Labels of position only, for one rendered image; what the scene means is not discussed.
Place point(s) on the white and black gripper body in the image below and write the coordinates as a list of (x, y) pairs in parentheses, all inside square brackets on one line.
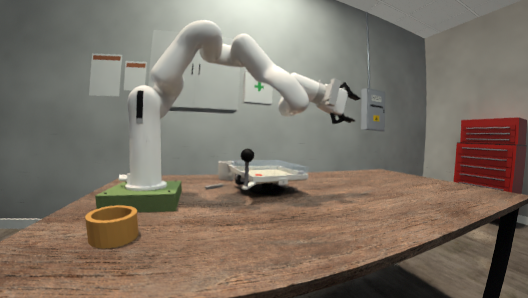
[(338, 109)]

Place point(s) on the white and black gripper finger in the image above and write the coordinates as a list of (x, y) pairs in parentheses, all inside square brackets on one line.
[(341, 119), (349, 92)]

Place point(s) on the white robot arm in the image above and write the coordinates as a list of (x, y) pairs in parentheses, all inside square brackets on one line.
[(145, 103)]

